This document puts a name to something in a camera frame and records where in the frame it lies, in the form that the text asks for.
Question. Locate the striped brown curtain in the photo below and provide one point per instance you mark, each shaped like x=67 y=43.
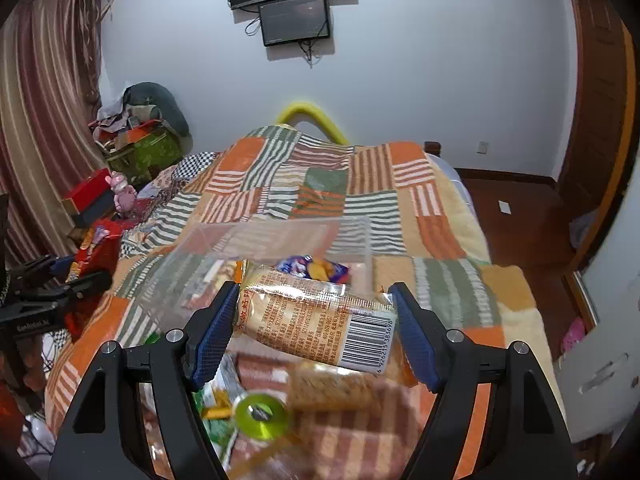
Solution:
x=45 y=125

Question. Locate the clear plastic container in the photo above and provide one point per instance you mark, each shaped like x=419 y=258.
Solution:
x=280 y=237

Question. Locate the green tape roll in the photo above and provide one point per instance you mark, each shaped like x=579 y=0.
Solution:
x=260 y=415

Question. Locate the white paper scrap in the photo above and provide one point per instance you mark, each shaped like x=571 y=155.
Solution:
x=505 y=207

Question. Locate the yellow foam tube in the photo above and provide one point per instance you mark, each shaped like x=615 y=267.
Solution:
x=320 y=116

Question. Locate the beige barcode snack packet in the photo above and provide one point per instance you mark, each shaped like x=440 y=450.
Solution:
x=305 y=317

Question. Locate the brown wooden door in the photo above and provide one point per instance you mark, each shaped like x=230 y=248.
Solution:
x=597 y=90

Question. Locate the pink plush toy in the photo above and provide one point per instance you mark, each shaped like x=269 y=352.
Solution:
x=122 y=195

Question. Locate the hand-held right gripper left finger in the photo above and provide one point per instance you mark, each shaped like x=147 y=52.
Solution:
x=214 y=337

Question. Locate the patchwork striped blanket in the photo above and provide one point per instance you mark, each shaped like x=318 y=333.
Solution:
x=400 y=230

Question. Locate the brown cereal bar packet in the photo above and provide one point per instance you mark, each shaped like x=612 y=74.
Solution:
x=332 y=387

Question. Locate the red snack bag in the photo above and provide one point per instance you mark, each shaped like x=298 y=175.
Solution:
x=95 y=245

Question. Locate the red flat box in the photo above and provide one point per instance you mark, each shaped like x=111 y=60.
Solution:
x=87 y=195

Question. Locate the small black wall monitor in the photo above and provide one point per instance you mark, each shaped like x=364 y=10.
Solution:
x=295 y=19

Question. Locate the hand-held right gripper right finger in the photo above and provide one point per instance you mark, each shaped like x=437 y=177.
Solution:
x=417 y=342

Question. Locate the blue snack packet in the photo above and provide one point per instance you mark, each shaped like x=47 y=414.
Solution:
x=312 y=267

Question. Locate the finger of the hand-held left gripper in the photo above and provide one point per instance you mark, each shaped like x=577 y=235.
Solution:
x=85 y=284
x=62 y=264

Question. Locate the green snack packet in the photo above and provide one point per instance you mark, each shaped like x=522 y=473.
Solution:
x=220 y=400

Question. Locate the white cabinet door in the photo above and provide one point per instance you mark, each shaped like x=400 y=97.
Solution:
x=600 y=360

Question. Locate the white wall socket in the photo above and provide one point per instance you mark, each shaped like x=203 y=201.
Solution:
x=483 y=147

